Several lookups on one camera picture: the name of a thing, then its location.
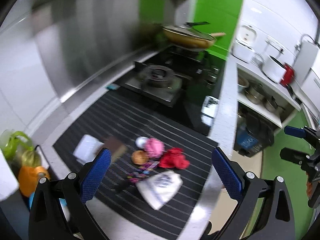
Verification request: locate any white plastic box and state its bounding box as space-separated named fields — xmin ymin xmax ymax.
xmin=73 ymin=134 xmax=104 ymax=165

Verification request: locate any dried orange slice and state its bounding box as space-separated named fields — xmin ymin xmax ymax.
xmin=131 ymin=150 xmax=149 ymax=165

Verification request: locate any colourful snack wrapper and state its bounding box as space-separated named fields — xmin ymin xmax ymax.
xmin=127 ymin=161 xmax=160 ymax=184

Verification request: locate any red paper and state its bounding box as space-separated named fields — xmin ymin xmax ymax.
xmin=159 ymin=147 xmax=190 ymax=170

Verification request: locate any small white cup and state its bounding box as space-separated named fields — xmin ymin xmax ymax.
xmin=135 ymin=137 xmax=148 ymax=149

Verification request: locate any pink paper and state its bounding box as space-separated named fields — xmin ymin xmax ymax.
xmin=144 ymin=138 xmax=165 ymax=159

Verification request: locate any white kitchen shelf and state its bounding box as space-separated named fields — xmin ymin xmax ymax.
xmin=230 ymin=56 xmax=302 ymax=135

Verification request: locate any blue cup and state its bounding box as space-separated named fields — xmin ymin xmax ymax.
xmin=29 ymin=192 xmax=71 ymax=221

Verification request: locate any blue black pedal bin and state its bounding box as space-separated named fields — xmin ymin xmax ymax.
xmin=234 ymin=112 xmax=274 ymax=158

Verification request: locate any light blue basin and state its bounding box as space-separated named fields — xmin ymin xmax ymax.
xmin=238 ymin=75 xmax=249 ymax=93

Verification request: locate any black striped placemat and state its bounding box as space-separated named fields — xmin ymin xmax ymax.
xmin=53 ymin=90 xmax=216 ymax=239

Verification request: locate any white stove label sticker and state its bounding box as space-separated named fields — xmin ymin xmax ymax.
xmin=201 ymin=96 xmax=220 ymax=127

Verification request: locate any white paper towel roll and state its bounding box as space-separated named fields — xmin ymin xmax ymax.
xmin=0 ymin=152 xmax=19 ymax=202

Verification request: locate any green lidded glass pitcher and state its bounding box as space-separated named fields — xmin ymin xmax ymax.
xmin=1 ymin=129 xmax=42 ymax=167

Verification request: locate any small teal box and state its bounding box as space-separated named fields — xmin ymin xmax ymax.
xmin=105 ymin=83 xmax=120 ymax=90

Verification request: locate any white rice cooker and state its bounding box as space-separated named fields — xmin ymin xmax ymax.
xmin=232 ymin=25 xmax=257 ymax=63

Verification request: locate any black gas stove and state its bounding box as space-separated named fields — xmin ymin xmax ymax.
xmin=116 ymin=46 xmax=226 ymax=135

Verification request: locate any frying pan with lid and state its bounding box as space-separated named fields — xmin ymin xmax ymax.
xmin=162 ymin=21 xmax=226 ymax=50

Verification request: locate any white pot red handle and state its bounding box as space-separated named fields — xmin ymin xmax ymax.
xmin=261 ymin=55 xmax=294 ymax=87

